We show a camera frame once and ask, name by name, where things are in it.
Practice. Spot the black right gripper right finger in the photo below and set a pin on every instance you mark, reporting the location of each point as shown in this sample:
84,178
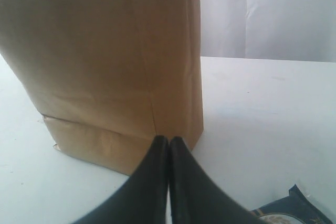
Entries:
194,197

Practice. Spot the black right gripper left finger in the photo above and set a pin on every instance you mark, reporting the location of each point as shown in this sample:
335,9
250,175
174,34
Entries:
143,197

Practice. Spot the brown paper shopping bag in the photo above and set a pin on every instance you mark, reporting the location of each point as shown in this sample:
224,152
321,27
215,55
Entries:
108,75

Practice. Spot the spaghetti packet gold seal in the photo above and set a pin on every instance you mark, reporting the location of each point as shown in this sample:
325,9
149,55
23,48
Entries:
293,209

